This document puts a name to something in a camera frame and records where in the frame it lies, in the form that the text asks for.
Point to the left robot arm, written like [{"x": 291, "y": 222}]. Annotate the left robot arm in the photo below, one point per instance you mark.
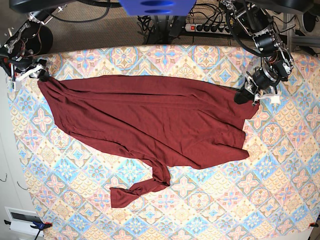
[{"x": 254, "y": 30}]

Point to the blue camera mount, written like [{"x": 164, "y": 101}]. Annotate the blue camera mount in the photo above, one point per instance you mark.
[{"x": 157, "y": 7}]

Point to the white floor outlet box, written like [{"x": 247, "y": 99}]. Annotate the white floor outlet box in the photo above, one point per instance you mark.
[{"x": 22, "y": 220}]

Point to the patterned tile tablecloth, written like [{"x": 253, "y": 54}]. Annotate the patterned tile tablecloth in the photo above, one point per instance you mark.
[{"x": 273, "y": 193}]

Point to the orange clamp lower right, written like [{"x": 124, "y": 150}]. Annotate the orange clamp lower right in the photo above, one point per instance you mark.
[{"x": 314, "y": 225}]

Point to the maroon t-shirt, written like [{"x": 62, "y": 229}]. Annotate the maroon t-shirt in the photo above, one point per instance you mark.
[{"x": 162, "y": 121}]

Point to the black round stool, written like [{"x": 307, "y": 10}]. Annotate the black round stool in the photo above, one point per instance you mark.
[{"x": 41, "y": 42}]

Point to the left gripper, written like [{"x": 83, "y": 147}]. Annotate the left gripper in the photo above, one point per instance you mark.
[{"x": 250, "y": 91}]

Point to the white power strip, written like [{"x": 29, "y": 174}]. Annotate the white power strip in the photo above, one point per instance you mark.
[{"x": 208, "y": 28}]

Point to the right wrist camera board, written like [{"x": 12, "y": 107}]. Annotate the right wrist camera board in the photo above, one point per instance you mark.
[{"x": 15, "y": 85}]

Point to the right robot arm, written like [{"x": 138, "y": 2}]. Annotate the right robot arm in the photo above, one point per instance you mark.
[{"x": 24, "y": 35}]

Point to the blue orange clamp lower left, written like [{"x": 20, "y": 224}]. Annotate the blue orange clamp lower left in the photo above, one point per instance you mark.
[{"x": 37, "y": 226}]

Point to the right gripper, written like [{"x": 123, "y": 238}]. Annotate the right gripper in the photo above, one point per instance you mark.
[{"x": 29, "y": 68}]

